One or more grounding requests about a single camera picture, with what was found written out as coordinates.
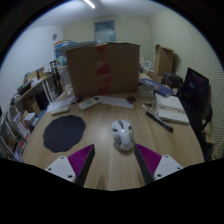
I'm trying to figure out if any cluttered shelf unit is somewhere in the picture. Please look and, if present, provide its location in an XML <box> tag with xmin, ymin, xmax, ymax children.
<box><xmin>0</xmin><ymin>66</ymin><xmax>56</xmax><ymax>163</ymax></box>

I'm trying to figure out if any printed white paper sheet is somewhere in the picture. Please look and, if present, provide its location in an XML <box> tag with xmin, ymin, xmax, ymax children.
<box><xmin>46</xmin><ymin>96</ymin><xmax>76</xmax><ymax>113</ymax></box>

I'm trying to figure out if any dark laptop screen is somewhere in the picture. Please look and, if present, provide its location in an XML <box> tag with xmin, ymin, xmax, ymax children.
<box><xmin>180</xmin><ymin>67</ymin><xmax>210</xmax><ymax>113</ymax></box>

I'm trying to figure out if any clear plastic container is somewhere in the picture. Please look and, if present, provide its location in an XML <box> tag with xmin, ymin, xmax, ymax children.
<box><xmin>138</xmin><ymin>83</ymin><xmax>155</xmax><ymax>99</ymax></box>

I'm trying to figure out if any white book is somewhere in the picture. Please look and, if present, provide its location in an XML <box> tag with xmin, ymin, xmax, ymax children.
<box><xmin>154</xmin><ymin>92</ymin><xmax>190</xmax><ymax>126</ymax></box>

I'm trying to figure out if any ceiling tube light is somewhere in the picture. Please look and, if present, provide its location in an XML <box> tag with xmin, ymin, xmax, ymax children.
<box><xmin>83</xmin><ymin>0</ymin><xmax>96</xmax><ymax>9</ymax></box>

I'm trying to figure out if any blue book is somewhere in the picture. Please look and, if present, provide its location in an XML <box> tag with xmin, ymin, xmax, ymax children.
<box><xmin>138</xmin><ymin>77</ymin><xmax>175</xmax><ymax>98</ymax></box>

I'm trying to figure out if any large brown cardboard box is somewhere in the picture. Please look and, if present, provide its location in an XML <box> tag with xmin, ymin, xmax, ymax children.
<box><xmin>65</xmin><ymin>42</ymin><xmax>141</xmax><ymax>98</ymax></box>

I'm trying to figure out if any black office chair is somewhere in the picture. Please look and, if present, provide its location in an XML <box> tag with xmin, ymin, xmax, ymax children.
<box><xmin>181</xmin><ymin>99</ymin><xmax>215</xmax><ymax>162</ymax></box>

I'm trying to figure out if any white remote with display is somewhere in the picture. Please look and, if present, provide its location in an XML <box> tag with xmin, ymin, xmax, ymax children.
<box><xmin>77</xmin><ymin>95</ymin><xmax>102</xmax><ymax>111</ymax></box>

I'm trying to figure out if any plain white paper sheet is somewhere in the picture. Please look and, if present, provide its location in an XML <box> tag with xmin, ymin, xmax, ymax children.
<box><xmin>98</xmin><ymin>95</ymin><xmax>135</xmax><ymax>109</ymax></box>

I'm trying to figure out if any small brown cardboard box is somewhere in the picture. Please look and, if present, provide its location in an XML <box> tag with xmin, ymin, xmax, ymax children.
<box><xmin>153</xmin><ymin>44</ymin><xmax>175</xmax><ymax>78</ymax></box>

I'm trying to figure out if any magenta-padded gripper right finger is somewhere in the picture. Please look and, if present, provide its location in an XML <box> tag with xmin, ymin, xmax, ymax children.
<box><xmin>133</xmin><ymin>143</ymin><xmax>184</xmax><ymax>185</ymax></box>

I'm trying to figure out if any wall window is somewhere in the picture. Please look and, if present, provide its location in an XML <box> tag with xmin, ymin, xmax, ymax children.
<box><xmin>93</xmin><ymin>20</ymin><xmax>117</xmax><ymax>43</ymax></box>

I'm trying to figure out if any dark bag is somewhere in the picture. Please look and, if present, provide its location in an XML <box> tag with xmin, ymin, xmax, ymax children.
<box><xmin>161</xmin><ymin>72</ymin><xmax>184</xmax><ymax>90</ymax></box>

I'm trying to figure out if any slim white remote control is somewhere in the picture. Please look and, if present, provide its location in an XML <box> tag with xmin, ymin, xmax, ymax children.
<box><xmin>50</xmin><ymin>104</ymin><xmax>71</xmax><ymax>116</ymax></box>

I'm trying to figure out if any coiled black cable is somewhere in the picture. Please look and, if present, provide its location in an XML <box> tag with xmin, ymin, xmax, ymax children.
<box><xmin>70</xmin><ymin>96</ymin><xmax>82</xmax><ymax>105</ymax></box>

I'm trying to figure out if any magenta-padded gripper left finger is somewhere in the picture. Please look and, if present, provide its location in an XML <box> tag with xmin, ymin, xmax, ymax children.
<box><xmin>44</xmin><ymin>143</ymin><xmax>96</xmax><ymax>188</ymax></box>

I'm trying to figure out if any clear glass jar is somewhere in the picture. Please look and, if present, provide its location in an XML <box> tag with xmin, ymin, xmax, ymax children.
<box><xmin>59</xmin><ymin>66</ymin><xmax>73</xmax><ymax>95</ymax></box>

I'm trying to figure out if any white computer mouse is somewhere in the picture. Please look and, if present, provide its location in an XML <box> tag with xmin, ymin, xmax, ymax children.
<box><xmin>110</xmin><ymin>119</ymin><xmax>136</xmax><ymax>152</ymax></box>

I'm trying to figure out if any dark cloud-shaped mouse pad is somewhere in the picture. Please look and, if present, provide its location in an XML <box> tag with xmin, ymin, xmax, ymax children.
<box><xmin>42</xmin><ymin>114</ymin><xmax>87</xmax><ymax>154</ymax></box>

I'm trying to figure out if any black floor stand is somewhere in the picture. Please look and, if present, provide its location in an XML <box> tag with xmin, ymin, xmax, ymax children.
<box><xmin>49</xmin><ymin>59</ymin><xmax>63</xmax><ymax>96</ymax></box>

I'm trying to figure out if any black marker pen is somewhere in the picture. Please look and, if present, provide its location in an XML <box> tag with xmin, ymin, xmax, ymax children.
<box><xmin>145</xmin><ymin>110</ymin><xmax>175</xmax><ymax>133</ymax></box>

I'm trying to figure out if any blue and white cabinet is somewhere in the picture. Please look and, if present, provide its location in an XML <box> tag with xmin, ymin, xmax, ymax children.
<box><xmin>53</xmin><ymin>40</ymin><xmax>77</xmax><ymax>68</ymax></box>

